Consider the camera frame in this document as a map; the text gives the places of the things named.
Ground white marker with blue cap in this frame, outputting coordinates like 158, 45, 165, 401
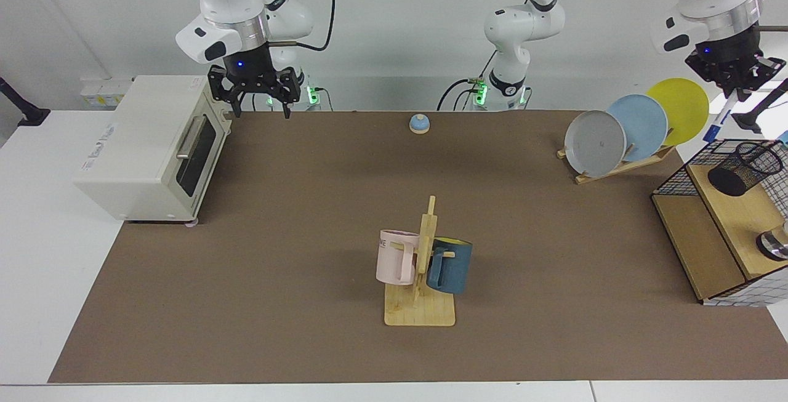
703, 91, 741, 143

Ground black mesh pen holder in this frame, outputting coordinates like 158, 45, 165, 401
707, 141, 784, 198

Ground black clamp stand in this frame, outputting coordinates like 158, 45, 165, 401
0, 76, 51, 127
731, 79, 788, 134

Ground yellow plate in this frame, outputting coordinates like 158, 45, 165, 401
646, 78, 710, 147

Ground light blue plate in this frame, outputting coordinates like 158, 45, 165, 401
606, 94, 669, 163

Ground pale toaster oven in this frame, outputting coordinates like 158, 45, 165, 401
73, 75, 233, 225

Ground wooden plate rack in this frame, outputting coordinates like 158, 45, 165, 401
557, 128, 676, 185

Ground grey plate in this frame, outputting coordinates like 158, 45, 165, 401
564, 110, 627, 178

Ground silver metal round container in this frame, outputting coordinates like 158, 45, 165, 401
756, 220, 788, 262

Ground pink cup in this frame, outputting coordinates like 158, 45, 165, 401
376, 230, 420, 286

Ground brown table cloth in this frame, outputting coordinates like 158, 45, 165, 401
48, 110, 788, 384

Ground dark blue cup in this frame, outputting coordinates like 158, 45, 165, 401
426, 237, 473, 295

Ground wooden cup stand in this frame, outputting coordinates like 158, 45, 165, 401
384, 196, 457, 328

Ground black base cables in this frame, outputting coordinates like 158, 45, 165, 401
437, 51, 496, 111
237, 82, 334, 112

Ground white wall socket boxes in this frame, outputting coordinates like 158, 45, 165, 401
80, 79, 135, 108

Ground wire basket with wooden floor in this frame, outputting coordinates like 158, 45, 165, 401
651, 139, 788, 308

